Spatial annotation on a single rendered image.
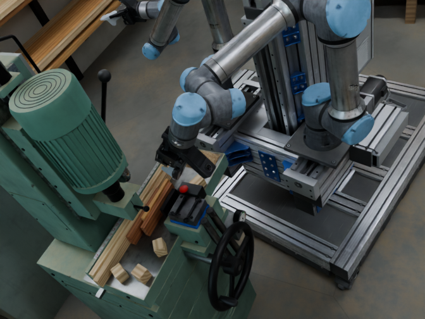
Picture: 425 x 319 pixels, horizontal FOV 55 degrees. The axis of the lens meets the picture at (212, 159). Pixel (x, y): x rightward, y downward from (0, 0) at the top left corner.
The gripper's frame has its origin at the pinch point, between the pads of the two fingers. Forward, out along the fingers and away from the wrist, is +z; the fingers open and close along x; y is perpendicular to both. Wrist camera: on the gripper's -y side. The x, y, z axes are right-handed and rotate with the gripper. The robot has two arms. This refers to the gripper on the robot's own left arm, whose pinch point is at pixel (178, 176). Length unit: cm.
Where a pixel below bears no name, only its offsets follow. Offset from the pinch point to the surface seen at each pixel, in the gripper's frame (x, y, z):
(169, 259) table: 17.6, -9.4, 18.4
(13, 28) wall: -131, 204, 156
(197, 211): 5.1, -10.2, 4.2
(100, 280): 33.1, 6.2, 22.2
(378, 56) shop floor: -214, -66, 83
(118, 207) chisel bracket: 14.4, 11.8, 9.5
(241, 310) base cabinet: 1, -48, 85
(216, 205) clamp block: -2.1, -14.3, 8.4
